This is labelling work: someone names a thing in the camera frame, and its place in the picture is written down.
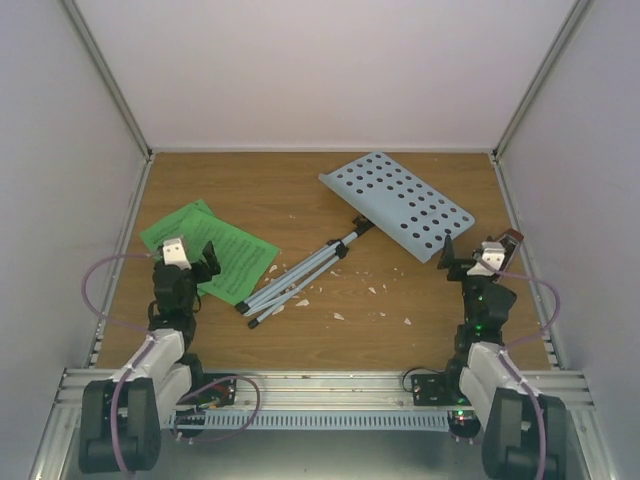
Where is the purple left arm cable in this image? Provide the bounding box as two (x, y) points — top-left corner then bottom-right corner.
(81, 252), (166, 476)

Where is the grey slotted cable duct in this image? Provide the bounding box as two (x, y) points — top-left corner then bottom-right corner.
(178, 410), (449, 433)

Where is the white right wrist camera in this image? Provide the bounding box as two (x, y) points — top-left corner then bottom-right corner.
(467, 241), (506, 277)

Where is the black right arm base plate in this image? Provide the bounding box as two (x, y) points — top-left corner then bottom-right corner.
(410, 373), (465, 407)

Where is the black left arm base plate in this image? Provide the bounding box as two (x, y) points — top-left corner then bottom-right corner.
(197, 373), (237, 409)

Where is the light blue music stand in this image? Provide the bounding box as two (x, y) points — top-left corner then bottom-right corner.
(235, 151), (476, 331)

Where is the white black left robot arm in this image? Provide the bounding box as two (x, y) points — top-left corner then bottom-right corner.
(78, 238), (221, 475)

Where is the green sheet music page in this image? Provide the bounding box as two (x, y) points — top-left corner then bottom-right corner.
(179, 210), (279, 305)
(140, 199), (219, 257)

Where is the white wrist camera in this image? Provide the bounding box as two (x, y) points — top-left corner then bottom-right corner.
(467, 241), (506, 277)
(160, 237), (191, 270)

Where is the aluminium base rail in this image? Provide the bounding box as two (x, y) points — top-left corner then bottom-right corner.
(53, 367), (597, 412)

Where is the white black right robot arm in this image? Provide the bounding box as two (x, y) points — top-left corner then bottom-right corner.
(438, 230), (567, 479)

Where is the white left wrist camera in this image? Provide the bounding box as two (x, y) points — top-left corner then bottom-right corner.
(160, 237), (191, 270)

